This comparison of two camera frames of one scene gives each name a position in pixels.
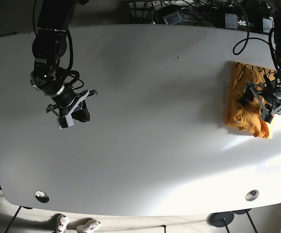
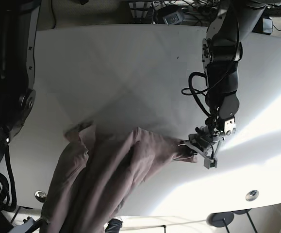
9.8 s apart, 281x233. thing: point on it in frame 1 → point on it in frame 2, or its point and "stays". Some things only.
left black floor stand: [220, 219] stays
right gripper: [268, 100] → [204, 141]
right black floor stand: [243, 211] stays
